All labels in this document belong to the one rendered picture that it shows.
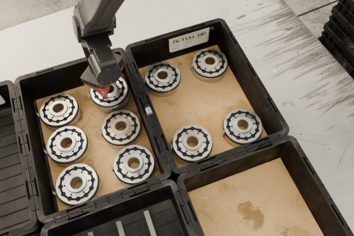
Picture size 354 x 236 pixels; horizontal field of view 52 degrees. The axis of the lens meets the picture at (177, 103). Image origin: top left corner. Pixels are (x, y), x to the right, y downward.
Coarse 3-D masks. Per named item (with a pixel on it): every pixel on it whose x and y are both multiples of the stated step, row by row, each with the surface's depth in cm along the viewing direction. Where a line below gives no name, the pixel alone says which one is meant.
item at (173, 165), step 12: (204, 24) 103; (156, 36) 101; (168, 36) 101; (228, 36) 101; (240, 48) 98; (132, 60) 97; (252, 72) 96; (144, 96) 91; (264, 96) 90; (276, 108) 89; (156, 120) 87; (276, 132) 85; (288, 132) 85; (168, 144) 84; (252, 144) 84; (168, 156) 82; (216, 156) 82; (228, 156) 82; (180, 168) 81; (192, 168) 81
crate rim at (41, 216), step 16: (64, 64) 96; (128, 64) 96; (16, 80) 94; (16, 96) 91; (144, 112) 90; (160, 144) 84; (32, 160) 82; (32, 176) 80; (160, 176) 80; (112, 192) 78; (128, 192) 78; (80, 208) 77
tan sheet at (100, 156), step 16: (48, 96) 103; (80, 96) 103; (96, 112) 100; (80, 128) 98; (96, 128) 97; (96, 144) 95; (144, 144) 95; (48, 160) 93; (96, 160) 93; (112, 160) 93; (112, 176) 90; (64, 208) 87
